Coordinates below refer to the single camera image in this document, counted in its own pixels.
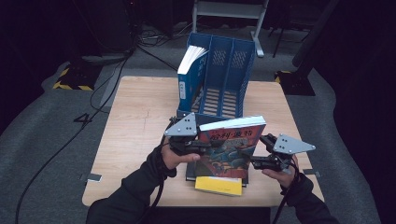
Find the straight black floor cable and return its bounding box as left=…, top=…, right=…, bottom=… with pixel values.
left=136, top=46, right=185, bottom=76

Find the dark slanted pole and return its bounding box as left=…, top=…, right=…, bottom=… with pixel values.
left=291, top=0, right=340, bottom=68

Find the black book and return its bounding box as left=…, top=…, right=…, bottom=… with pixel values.
left=185, top=161, right=250, bottom=189

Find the grey floor tape piece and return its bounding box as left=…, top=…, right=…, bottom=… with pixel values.
left=303, top=168, right=321, bottom=178
left=78, top=173, right=103, bottom=183

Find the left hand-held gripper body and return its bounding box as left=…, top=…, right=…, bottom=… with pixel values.
left=163, top=112, right=208, bottom=157

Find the person's right hand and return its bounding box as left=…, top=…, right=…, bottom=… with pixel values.
left=261, top=154, right=302, bottom=189

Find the person's left hand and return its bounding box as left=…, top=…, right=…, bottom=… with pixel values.
left=161, top=142, right=202, bottom=171

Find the tangle of floor cables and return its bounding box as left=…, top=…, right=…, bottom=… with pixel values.
left=136, top=26, right=194, bottom=48

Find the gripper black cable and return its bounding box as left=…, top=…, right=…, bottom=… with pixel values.
left=136, top=116, right=176, bottom=224
left=272, top=161, right=302, bottom=224

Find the thin looped black cable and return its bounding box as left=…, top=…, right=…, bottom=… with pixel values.
left=89, top=57, right=130, bottom=115

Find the white metal stand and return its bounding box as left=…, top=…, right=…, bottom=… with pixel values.
left=191, top=0, right=270, bottom=59

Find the long black floor cable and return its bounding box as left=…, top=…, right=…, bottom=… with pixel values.
left=14, top=46, right=138, bottom=224

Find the dark equipment case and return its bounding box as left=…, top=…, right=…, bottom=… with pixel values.
left=73, top=0, right=138, bottom=55

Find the red illustrated book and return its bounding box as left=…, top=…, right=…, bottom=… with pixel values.
left=194, top=115, right=267, bottom=181

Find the yellow book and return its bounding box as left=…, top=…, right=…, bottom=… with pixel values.
left=194, top=175, right=244, bottom=197

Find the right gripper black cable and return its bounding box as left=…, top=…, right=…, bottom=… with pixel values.
left=272, top=161, right=302, bottom=224

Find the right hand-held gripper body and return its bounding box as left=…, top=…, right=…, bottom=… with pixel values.
left=270, top=133, right=317, bottom=173

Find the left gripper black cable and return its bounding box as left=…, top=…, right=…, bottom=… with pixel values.
left=136, top=116, right=176, bottom=224

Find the blue illustrated book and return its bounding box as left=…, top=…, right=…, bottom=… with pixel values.
left=177, top=45, right=209, bottom=114

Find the blue plastic file rack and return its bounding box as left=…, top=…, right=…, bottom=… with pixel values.
left=176, top=32, right=257, bottom=127

